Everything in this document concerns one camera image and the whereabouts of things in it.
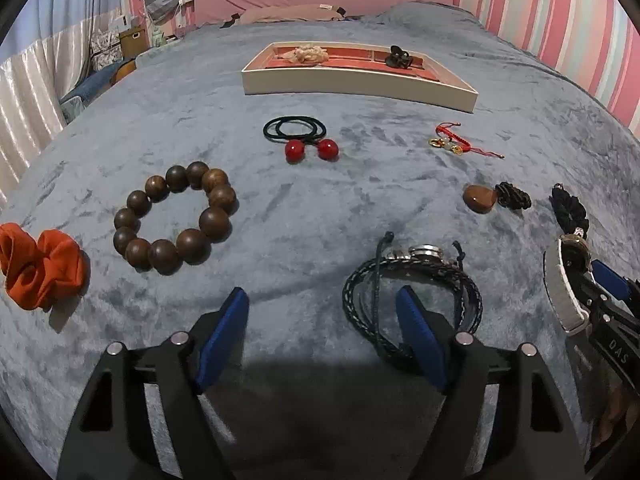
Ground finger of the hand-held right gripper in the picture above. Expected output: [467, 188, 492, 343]
[591, 259, 640, 317]
[575, 272, 640, 383]

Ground floral patterned storage box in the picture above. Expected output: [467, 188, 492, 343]
[90, 30, 121, 68]

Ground red string bracelet gold charms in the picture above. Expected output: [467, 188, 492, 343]
[428, 121, 506, 160]

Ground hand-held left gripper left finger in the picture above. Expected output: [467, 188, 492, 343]
[56, 287, 250, 480]

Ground wooden chair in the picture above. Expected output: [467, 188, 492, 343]
[112, 57, 138, 83]

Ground black braided leather bracelet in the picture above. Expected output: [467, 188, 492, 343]
[342, 231, 484, 366]

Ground blue cloth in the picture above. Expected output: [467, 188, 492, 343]
[60, 62, 126, 121]

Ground white tray with red lining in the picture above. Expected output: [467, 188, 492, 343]
[241, 41, 479, 114]

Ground silver wristwatch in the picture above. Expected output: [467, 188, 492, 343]
[385, 244, 461, 270]

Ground person's right hand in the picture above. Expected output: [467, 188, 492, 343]
[592, 382, 632, 448]

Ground black hair claw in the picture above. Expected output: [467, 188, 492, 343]
[384, 45, 412, 68]

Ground beige pillow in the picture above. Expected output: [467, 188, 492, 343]
[235, 4, 346, 25]

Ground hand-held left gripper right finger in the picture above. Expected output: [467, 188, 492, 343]
[395, 285, 587, 480]

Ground grey plush blanket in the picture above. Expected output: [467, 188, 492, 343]
[0, 2, 640, 480]

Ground brown wooden bead bracelet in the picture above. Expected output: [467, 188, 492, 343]
[113, 161, 238, 276]

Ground brown stone pendant black cord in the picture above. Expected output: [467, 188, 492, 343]
[462, 181, 532, 215]

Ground white strap watch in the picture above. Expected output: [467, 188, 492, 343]
[543, 232, 596, 336]

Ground pale striped curtain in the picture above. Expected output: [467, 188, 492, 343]
[0, 0, 126, 196]

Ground beige scrunchie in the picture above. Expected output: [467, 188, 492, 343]
[291, 46, 331, 66]

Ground orange scrunchie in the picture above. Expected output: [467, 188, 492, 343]
[0, 223, 87, 311]

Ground black hair tie red balls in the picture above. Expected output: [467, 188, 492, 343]
[263, 115, 340, 164]

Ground brown cardboard box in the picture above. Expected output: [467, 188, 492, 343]
[119, 25, 147, 57]

